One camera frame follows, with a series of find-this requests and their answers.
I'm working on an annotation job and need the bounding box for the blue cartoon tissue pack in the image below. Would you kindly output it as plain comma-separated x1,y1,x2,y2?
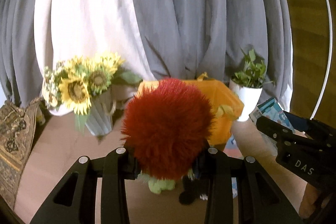
248,97,296,156

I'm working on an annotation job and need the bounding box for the red furry plush toy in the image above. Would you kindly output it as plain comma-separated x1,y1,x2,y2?
121,79,214,194

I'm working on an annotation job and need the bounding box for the person's right hand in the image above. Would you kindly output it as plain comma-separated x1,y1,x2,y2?
298,184,321,219

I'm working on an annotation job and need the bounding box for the white ribbed plant pot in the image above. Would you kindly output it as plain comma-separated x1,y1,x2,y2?
229,80,263,122

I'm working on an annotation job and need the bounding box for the green potted plant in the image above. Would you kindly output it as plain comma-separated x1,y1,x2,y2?
231,49,274,89

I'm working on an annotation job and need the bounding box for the orange plastic crate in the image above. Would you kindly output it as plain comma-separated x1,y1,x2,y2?
127,78,244,150

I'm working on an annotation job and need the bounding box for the grey ribbed vase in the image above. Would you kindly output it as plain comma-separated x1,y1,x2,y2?
85,89,116,137

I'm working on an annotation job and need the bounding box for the sunflower bouquet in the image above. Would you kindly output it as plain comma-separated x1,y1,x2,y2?
42,52,142,133

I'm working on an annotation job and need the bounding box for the grey curtain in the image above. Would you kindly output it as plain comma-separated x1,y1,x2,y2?
1,0,293,110

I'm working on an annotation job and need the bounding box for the white sheer curtain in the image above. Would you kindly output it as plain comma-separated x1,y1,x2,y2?
33,0,158,117

